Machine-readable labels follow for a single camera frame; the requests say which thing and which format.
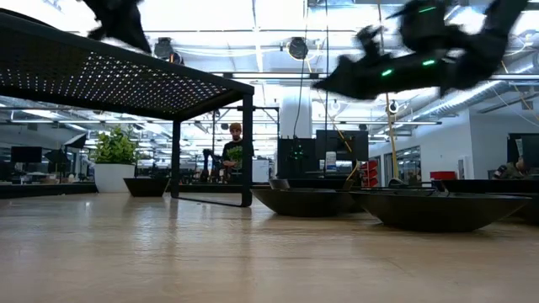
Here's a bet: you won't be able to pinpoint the green plant in white pot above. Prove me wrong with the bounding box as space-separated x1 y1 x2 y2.
89 125 141 194

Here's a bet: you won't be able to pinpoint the black ceiling cable reel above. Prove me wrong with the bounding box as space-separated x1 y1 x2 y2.
286 36 310 61
152 36 185 66

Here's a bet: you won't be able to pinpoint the silver ventilation duct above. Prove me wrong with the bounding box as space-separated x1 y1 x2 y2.
410 79 539 121

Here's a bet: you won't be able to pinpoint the person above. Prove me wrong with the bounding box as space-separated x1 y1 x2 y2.
492 156 532 181
221 122 246 183

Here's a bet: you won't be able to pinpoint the black hanging cable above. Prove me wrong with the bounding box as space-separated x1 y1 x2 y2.
323 0 329 131

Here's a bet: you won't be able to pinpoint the black studio softbox light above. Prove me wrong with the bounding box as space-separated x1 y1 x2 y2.
62 133 88 150

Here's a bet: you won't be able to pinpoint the red box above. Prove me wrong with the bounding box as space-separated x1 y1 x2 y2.
429 170 458 182

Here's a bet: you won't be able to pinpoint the large black monitor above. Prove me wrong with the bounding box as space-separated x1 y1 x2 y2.
506 132 539 170

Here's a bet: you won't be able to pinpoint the black background monitor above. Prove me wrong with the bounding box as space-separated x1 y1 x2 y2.
10 146 44 165

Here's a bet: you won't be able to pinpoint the black aluminium table frame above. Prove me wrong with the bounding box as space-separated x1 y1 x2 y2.
0 178 539 201

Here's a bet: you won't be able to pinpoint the black scalloped square mini plate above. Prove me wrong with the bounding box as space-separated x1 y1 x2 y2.
348 191 532 234

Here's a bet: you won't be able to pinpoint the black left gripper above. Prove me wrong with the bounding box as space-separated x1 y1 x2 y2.
79 0 153 55

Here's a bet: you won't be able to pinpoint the black perforated metal rack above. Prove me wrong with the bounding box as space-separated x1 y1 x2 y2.
0 8 256 209

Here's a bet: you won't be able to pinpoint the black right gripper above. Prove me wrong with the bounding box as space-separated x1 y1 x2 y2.
312 24 406 100

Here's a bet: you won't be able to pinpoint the red storage bins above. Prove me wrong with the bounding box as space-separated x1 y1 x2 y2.
360 160 379 188

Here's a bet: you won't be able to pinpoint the white bottle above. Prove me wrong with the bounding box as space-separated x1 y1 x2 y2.
324 151 339 173

